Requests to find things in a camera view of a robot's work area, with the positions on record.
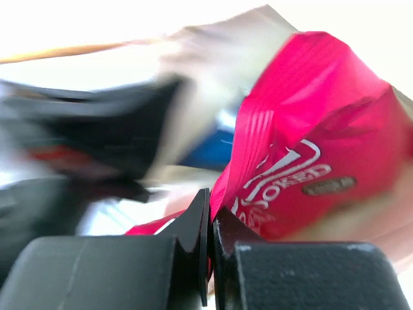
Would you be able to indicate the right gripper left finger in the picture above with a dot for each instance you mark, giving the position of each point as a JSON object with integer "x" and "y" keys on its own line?
{"x": 166, "y": 270}

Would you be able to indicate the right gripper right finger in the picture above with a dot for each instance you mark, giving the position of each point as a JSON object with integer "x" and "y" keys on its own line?
{"x": 251, "y": 273}

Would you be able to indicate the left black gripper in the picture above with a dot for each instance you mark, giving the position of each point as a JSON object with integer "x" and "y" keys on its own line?
{"x": 108, "y": 136}

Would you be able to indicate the blue snack packet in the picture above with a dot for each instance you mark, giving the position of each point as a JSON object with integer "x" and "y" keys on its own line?
{"x": 213, "y": 152}

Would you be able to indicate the brown paper bag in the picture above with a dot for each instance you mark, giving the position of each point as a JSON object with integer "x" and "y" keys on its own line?
{"x": 223, "y": 61}

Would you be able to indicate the magenta large snack packet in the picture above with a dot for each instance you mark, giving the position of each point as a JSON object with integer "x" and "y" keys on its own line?
{"x": 318, "y": 130}

